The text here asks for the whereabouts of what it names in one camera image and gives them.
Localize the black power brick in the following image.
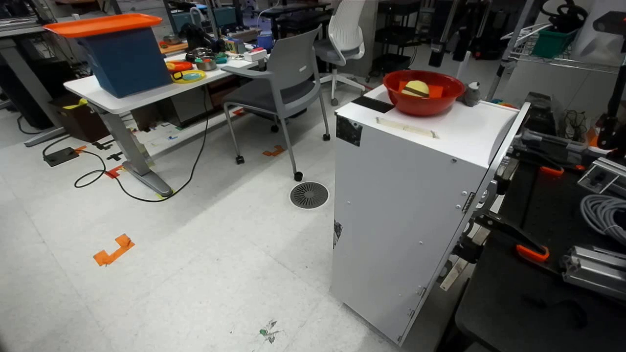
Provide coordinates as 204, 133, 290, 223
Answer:
44, 145, 81, 168

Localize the white office chair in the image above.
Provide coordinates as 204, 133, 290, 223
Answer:
313, 0, 370, 105

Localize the grey office chair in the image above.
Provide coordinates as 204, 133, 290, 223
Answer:
223, 4, 333, 184

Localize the black rectangular patch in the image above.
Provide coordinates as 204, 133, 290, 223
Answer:
351, 94, 396, 113

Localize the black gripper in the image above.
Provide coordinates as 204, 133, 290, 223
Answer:
427, 0, 488, 68

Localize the beige tape strip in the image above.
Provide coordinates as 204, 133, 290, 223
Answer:
374, 115, 441, 141

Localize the aluminium extrusion rail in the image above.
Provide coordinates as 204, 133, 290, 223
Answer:
558, 242, 626, 301

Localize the orange bin lid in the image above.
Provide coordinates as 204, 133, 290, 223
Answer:
44, 10, 165, 39

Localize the orange block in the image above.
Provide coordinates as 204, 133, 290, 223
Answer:
398, 80, 447, 102

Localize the white cabinet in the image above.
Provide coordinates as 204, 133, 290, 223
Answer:
329, 82, 533, 346

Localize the green bin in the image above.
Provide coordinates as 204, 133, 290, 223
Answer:
531, 25, 580, 60

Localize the round floor drain cover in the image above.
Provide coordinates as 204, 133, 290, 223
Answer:
290, 180, 331, 211

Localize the red bowl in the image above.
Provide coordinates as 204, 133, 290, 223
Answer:
382, 68, 468, 119

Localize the black breadboard table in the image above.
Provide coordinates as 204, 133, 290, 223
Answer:
454, 148, 626, 352

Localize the black shelf cart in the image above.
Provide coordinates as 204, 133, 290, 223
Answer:
370, 0, 427, 76

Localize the grey desk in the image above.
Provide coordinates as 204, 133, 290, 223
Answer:
0, 17, 67, 148

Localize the black floor cable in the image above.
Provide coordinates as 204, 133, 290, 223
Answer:
73, 90, 212, 205

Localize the orange-handled black clamp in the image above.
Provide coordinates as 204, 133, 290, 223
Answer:
521, 133, 589, 180
478, 211, 552, 266

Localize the small white box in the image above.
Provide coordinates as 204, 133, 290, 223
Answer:
241, 45, 270, 66

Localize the black stand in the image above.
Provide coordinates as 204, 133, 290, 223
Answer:
589, 8, 626, 152

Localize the grey cable coil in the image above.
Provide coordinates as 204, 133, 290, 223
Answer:
578, 191, 626, 246

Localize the blue storage bin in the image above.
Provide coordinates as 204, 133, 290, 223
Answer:
77, 25, 175, 100

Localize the white desk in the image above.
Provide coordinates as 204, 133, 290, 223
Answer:
63, 55, 270, 199

